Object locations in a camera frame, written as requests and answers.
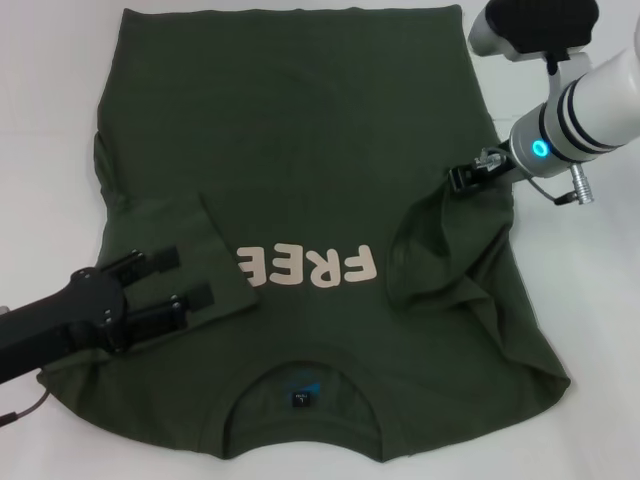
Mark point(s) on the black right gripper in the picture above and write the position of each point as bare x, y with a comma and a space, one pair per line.
497, 167

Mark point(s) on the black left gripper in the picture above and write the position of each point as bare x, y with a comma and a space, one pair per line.
75, 310

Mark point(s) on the dark green FREE t-shirt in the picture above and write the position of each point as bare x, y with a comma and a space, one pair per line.
310, 150

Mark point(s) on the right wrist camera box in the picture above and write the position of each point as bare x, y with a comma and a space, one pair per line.
535, 27

